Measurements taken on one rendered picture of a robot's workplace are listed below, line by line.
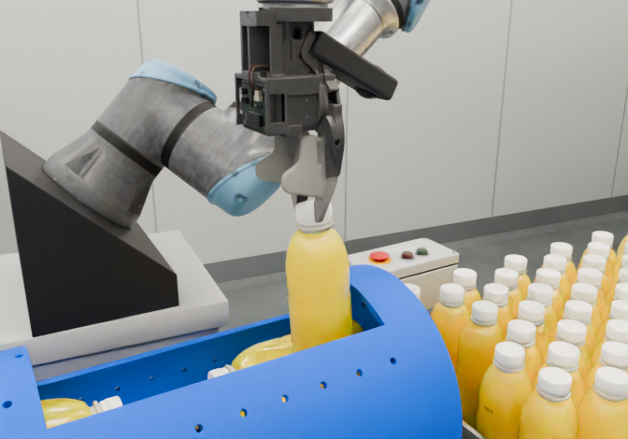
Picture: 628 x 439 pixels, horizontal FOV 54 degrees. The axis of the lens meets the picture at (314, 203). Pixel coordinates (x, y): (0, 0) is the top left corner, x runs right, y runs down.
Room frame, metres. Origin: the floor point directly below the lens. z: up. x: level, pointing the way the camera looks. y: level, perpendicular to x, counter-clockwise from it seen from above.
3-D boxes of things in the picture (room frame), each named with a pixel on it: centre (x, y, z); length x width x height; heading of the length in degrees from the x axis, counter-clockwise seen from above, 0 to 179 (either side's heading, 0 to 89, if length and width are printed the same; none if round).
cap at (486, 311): (0.85, -0.26, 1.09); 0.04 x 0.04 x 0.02
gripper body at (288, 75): (0.61, 0.02, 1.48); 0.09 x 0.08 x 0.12; 121
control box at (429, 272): (1.07, -0.16, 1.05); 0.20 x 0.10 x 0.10; 121
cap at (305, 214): (0.63, 0.00, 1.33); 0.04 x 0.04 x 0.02
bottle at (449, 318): (0.92, -0.23, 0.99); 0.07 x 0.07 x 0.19
